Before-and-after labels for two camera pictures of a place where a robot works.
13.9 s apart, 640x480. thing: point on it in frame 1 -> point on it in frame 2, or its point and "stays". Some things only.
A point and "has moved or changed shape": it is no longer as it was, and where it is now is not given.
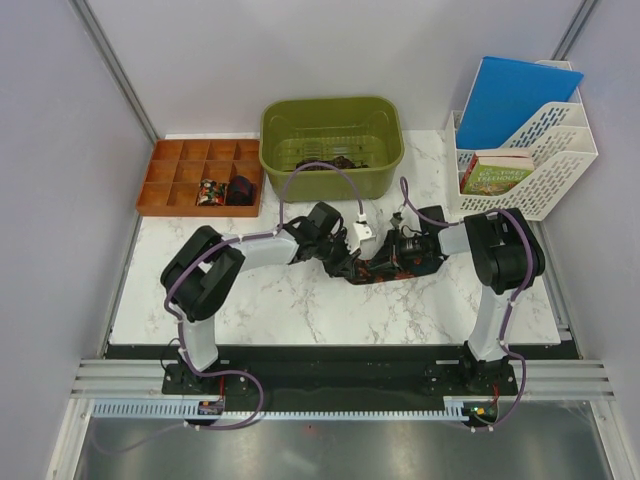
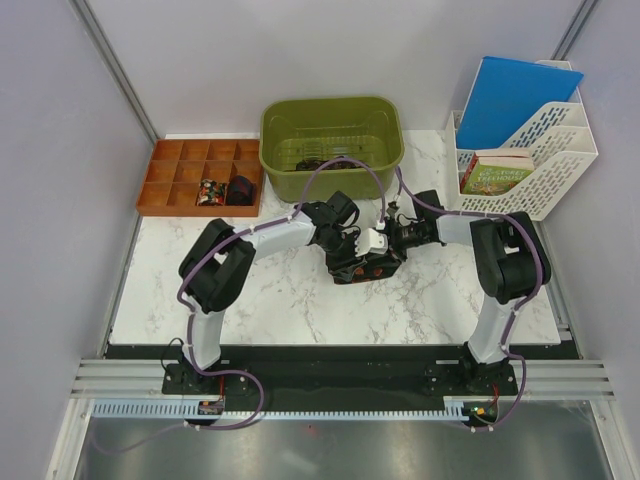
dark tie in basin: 341,161 stays
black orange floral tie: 364,272 has moved or changed shape
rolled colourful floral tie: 211,193 stays
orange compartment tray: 177,166 stays
